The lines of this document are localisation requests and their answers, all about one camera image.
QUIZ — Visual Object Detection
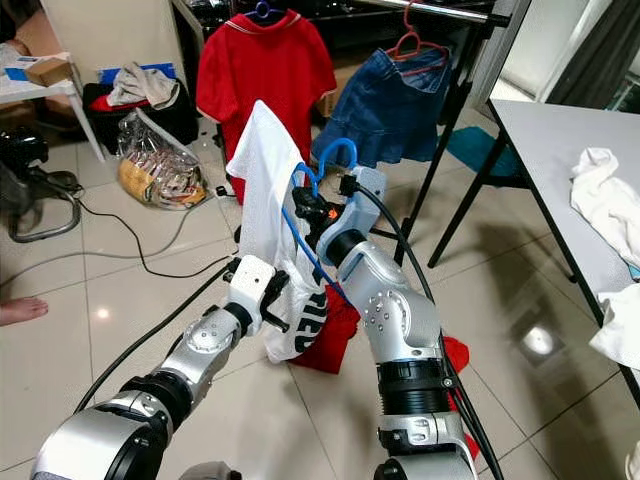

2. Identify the dark grey curtain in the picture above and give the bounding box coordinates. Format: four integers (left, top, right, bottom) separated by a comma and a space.
545, 0, 640, 111

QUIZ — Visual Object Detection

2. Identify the black floor fan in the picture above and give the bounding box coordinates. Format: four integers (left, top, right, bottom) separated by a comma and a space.
0, 125, 88, 245

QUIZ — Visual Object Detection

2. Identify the grey floor cable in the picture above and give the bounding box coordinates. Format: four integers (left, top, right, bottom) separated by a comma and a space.
0, 205, 201, 291

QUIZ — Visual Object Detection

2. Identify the small brown cardboard box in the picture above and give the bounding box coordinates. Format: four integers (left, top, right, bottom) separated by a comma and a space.
26, 56, 74, 88

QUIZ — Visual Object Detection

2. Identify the blue denim garment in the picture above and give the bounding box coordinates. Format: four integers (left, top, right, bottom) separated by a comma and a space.
310, 45, 454, 171

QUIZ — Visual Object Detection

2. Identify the grey beige crumpled cloth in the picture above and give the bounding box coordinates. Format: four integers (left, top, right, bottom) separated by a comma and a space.
107, 62, 181, 111

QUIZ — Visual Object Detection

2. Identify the chrome clothes rail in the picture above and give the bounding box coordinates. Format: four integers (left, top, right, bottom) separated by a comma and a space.
360, 0, 513, 27

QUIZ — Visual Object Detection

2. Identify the blue flat box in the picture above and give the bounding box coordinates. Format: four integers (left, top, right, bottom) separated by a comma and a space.
98, 63, 173, 86

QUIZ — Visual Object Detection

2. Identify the white side table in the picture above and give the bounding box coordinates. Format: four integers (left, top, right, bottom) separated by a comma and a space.
0, 50, 109, 164

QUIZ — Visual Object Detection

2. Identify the clear plastic bag with packets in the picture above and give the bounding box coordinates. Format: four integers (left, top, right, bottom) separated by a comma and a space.
117, 110, 209, 211

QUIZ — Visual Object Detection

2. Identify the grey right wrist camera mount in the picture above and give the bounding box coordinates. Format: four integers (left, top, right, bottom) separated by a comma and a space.
343, 164, 391, 241

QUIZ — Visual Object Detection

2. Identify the dark blue ring hanger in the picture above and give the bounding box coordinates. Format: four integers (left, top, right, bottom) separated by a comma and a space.
247, 0, 288, 27

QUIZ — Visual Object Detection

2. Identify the black clothes rack stand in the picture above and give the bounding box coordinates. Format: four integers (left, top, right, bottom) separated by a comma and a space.
210, 0, 529, 269

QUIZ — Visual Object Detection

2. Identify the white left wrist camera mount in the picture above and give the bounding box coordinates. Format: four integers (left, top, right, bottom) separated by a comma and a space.
226, 254, 278, 321

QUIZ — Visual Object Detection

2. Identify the black storage bag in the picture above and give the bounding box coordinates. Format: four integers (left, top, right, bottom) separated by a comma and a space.
82, 82, 199, 156

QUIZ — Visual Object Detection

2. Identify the white polo shirt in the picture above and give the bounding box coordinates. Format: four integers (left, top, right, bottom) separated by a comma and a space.
570, 147, 640, 271

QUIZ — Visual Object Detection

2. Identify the black floor power cable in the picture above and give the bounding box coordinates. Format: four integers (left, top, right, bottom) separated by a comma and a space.
78, 198, 246, 281

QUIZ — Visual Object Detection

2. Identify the red wire clothes hanger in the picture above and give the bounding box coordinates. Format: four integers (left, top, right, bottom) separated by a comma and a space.
385, 0, 453, 66

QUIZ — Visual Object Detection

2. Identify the blue plastic clothes hanger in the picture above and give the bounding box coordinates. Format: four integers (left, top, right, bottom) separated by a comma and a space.
288, 138, 361, 306

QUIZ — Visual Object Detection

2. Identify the small red cloth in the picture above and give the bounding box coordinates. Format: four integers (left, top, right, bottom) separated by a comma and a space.
88, 93, 151, 113

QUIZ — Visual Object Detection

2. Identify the person bare foot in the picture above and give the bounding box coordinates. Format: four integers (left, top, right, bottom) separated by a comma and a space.
0, 295, 51, 327

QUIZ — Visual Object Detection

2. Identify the teal floor mat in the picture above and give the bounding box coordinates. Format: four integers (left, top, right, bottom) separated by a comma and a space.
445, 125, 509, 179

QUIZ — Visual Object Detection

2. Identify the white button shirt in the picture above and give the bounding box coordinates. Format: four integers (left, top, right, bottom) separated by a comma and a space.
590, 285, 640, 373

